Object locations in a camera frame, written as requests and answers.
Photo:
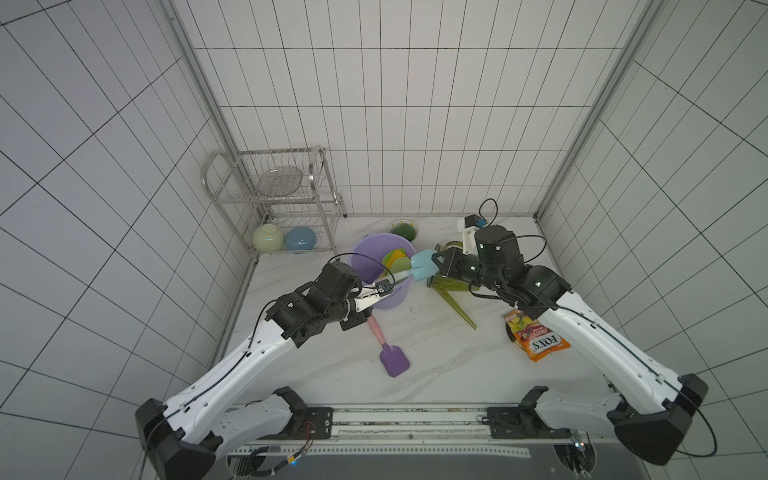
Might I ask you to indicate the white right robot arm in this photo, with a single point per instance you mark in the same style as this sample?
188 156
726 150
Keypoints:
651 407

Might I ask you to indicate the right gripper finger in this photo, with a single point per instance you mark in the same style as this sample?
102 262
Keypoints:
439 280
448 258

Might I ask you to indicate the purple plastic bucket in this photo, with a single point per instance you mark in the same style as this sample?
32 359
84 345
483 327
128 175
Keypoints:
367 262

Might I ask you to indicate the pale green bowl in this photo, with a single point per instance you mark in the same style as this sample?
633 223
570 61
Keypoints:
268 237

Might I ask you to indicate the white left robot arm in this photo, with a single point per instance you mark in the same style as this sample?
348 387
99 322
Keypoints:
186 435

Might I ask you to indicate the purple shovel pink handle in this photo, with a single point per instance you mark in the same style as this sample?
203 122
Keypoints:
392 357

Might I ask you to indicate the orange candy snack bag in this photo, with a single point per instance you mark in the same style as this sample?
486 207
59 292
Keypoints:
534 339

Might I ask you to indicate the metal strainer dish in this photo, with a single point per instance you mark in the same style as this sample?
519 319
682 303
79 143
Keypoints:
279 182

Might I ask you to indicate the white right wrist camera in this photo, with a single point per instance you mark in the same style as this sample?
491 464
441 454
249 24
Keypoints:
471 223

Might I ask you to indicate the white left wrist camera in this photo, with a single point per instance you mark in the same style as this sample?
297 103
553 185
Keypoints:
370 294

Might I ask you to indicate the stainless steel dish rack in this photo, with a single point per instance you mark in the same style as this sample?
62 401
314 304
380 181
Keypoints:
230 184

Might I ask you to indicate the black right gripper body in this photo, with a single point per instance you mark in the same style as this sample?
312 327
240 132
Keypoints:
454 265

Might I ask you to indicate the teal plastic shovel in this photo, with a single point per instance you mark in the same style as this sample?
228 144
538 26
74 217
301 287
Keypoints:
420 266

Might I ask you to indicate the blue bowl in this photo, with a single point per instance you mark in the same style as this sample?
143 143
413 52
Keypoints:
300 238

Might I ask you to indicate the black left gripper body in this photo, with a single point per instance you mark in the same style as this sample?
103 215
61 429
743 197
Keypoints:
352 321

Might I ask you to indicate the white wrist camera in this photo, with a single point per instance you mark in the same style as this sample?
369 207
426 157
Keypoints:
370 294
471 223

